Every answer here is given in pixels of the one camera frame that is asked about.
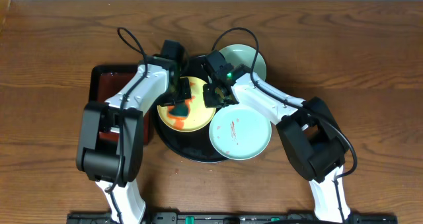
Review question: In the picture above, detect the green orange sponge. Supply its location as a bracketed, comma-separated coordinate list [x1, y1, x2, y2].
[168, 102, 190, 118]

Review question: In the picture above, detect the yellow plate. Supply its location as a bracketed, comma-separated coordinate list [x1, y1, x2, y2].
[157, 77, 216, 132]

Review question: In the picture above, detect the light blue plate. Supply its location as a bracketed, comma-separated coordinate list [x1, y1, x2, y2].
[219, 44, 267, 80]
[209, 104, 272, 161]

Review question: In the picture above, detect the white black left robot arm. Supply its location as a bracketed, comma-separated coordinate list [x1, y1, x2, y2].
[76, 55, 190, 223]

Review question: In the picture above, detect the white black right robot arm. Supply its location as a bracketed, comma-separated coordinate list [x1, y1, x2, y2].
[203, 63, 358, 223]

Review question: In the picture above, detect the black rectangular tray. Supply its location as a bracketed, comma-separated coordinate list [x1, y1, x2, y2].
[89, 64, 153, 146]

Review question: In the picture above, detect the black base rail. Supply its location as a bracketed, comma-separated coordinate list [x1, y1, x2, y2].
[66, 212, 399, 224]

